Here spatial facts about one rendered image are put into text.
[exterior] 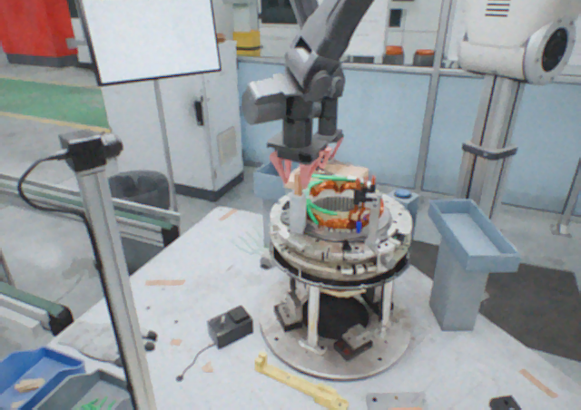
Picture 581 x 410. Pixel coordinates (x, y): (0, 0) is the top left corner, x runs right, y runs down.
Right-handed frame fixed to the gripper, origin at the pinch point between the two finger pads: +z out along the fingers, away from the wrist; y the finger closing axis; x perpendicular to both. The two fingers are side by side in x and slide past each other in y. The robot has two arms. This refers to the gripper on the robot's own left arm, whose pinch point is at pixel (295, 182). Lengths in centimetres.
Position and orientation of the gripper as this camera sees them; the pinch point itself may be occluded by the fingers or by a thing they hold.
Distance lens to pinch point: 81.6
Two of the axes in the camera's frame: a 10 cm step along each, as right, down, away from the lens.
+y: 8.8, 2.6, -3.9
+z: -0.2, 8.5, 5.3
